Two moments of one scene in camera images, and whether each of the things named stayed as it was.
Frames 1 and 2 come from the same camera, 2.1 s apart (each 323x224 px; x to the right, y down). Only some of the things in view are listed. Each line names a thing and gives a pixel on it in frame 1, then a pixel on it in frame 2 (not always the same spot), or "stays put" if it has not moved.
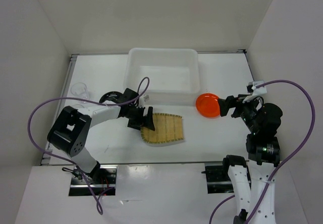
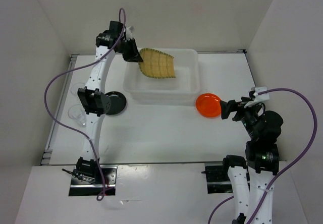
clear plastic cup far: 79,90 stays put
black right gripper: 225,104 stays put
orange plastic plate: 207,105 stays put
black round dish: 115,97 stays put
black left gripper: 146,121 → 135,56
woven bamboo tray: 168,128 → 156,64
